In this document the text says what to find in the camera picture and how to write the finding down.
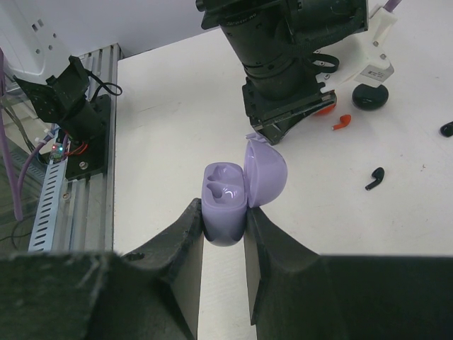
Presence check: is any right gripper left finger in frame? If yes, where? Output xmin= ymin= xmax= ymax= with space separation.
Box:
xmin=1 ymin=198 xmax=204 ymax=339

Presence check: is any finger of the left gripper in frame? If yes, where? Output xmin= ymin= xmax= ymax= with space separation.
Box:
xmin=260 ymin=102 xmax=336 ymax=145

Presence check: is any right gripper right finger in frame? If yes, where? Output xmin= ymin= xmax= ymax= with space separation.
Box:
xmin=243 ymin=208 xmax=452 ymax=339

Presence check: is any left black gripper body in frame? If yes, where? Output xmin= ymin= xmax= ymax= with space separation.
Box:
xmin=242 ymin=77 xmax=337 ymax=130

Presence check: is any orange earbud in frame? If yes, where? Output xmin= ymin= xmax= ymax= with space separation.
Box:
xmin=332 ymin=115 xmax=352 ymax=131

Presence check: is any lilac round charging case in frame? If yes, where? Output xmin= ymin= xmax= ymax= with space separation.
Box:
xmin=202 ymin=140 xmax=288 ymax=247

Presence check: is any lilac earbud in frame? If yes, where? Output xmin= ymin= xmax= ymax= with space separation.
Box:
xmin=245 ymin=132 xmax=260 ymax=140

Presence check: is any orange round charging case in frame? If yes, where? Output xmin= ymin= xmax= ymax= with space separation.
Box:
xmin=313 ymin=104 xmax=336 ymax=116

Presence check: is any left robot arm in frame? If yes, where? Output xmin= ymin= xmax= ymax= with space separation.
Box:
xmin=195 ymin=0 xmax=368 ymax=145

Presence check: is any black earbud right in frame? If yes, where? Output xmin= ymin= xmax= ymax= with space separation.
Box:
xmin=365 ymin=167 xmax=385 ymax=191

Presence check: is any black earbud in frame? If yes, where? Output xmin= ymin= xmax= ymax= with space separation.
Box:
xmin=365 ymin=167 xmax=385 ymax=191
xmin=439 ymin=122 xmax=453 ymax=137

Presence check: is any black earbud top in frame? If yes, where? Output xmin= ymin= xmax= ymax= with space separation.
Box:
xmin=439 ymin=122 xmax=453 ymax=137

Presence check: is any aluminium mounting rail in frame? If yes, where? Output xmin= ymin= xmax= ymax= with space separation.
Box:
xmin=64 ymin=43 xmax=123 ymax=251

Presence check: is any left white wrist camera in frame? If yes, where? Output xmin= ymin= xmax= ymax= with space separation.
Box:
xmin=316 ymin=1 xmax=399 ymax=93

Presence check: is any grey slotted cable duct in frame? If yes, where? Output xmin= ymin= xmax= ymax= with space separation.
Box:
xmin=28 ymin=161 xmax=67 ymax=252

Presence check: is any left black base bracket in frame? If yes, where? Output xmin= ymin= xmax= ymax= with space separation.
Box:
xmin=65 ymin=94 xmax=111 ymax=181

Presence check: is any purple cable under rail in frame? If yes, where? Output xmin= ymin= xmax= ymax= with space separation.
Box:
xmin=0 ymin=49 xmax=47 ymax=222

